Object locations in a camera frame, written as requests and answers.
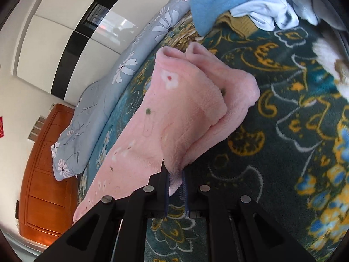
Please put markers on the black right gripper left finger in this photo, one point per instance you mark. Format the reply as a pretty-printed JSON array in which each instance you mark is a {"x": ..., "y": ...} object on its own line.
[{"x": 114, "y": 230}]

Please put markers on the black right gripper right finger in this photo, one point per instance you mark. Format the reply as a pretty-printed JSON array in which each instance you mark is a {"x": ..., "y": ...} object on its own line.
[{"x": 237, "y": 227}]

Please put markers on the pink fleece garment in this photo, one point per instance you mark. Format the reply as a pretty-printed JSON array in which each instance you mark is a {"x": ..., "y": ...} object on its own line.
[{"x": 194, "y": 102}]

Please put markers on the orange wooden headboard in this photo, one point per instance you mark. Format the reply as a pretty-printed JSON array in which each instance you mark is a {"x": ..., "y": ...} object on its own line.
[{"x": 46, "y": 206}]

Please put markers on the grey floral quilt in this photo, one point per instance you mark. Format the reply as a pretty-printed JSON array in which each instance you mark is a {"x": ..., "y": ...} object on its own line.
[{"x": 72, "y": 151}]

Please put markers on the white fluffy garment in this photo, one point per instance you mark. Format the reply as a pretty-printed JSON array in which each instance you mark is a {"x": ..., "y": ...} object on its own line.
[{"x": 329, "y": 55}]

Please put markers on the yellow knitted garment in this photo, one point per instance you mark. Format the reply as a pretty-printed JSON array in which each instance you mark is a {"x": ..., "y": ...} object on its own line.
[{"x": 242, "y": 26}]

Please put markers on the white black wardrobe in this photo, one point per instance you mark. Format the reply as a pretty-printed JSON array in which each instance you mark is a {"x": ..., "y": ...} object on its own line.
[{"x": 64, "y": 45}]

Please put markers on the white light-blue garment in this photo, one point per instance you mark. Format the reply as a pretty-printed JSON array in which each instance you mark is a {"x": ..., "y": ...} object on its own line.
[{"x": 285, "y": 14}]

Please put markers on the red wall decoration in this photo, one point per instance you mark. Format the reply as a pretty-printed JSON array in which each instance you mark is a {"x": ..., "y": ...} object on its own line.
[{"x": 1, "y": 127}]

